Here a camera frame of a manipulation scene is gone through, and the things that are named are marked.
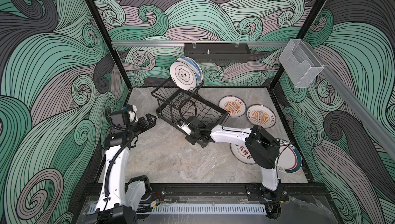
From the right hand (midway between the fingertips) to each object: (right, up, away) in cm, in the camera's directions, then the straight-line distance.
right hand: (187, 133), depth 90 cm
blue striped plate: (+5, +38, -9) cm, 39 cm away
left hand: (-19, +11, -13) cm, 26 cm away
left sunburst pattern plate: (+33, +17, +20) cm, 42 cm away
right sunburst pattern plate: (+50, +10, +13) cm, 53 cm away
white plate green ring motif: (-2, +35, -4) cm, 36 cm away
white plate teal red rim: (+59, -15, -3) cm, 61 cm away
